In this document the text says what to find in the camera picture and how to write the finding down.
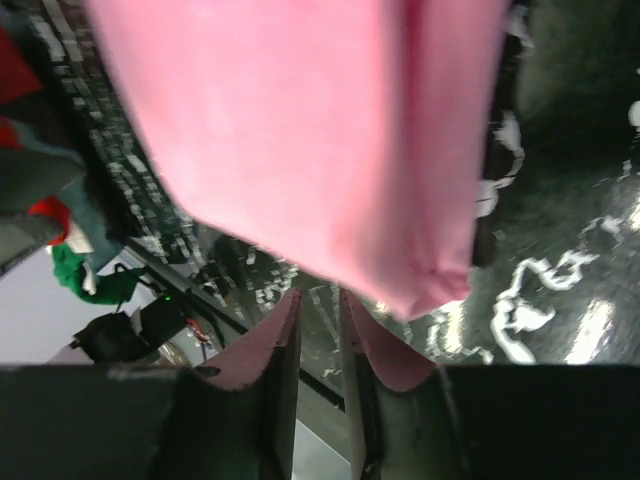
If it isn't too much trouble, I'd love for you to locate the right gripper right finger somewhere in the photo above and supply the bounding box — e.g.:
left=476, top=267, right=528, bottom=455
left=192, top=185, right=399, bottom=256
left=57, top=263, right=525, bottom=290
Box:
left=339, top=290, right=450, bottom=479

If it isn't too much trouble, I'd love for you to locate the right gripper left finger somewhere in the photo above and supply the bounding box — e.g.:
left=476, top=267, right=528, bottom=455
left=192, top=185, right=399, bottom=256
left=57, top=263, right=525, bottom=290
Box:
left=172, top=289, right=301, bottom=479

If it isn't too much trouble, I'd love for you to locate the pink t shirt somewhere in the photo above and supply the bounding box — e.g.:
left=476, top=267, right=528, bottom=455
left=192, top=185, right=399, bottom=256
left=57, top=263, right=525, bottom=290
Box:
left=83, top=1, right=510, bottom=322

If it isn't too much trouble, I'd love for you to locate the green t shirt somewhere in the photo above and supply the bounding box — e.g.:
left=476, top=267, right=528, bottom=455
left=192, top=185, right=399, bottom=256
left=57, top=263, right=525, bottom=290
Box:
left=48, top=243, right=144, bottom=305

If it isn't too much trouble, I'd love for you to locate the red t shirt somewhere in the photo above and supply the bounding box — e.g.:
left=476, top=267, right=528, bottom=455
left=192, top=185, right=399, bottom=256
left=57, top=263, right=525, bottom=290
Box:
left=0, top=27, right=74, bottom=231

